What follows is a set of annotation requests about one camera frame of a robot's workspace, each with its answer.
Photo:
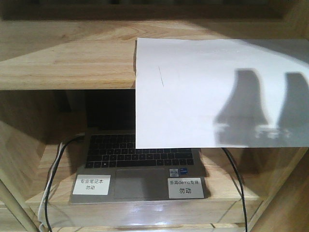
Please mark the wooden shelf unit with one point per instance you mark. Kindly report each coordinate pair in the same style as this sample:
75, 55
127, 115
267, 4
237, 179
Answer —
61, 46

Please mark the white label right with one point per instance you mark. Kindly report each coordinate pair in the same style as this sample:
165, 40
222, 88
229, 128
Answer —
185, 188

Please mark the white paper sheets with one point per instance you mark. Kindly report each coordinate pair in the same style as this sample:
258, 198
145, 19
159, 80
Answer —
222, 93

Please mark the white label left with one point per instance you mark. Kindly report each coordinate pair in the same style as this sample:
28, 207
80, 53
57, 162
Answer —
87, 184

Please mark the white label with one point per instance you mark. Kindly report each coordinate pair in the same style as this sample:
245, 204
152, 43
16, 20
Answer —
185, 188
87, 184

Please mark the silver laptop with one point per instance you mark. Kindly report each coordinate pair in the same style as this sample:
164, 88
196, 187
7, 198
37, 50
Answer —
136, 174

